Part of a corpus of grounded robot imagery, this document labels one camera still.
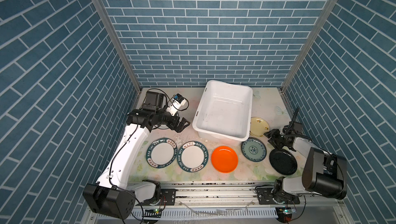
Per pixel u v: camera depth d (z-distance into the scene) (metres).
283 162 0.86
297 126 0.74
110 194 0.36
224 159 0.85
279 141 0.81
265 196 0.74
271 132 0.83
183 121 0.64
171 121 0.63
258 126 0.99
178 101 0.63
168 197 0.73
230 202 0.73
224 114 1.06
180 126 0.64
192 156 0.86
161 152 0.87
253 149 0.89
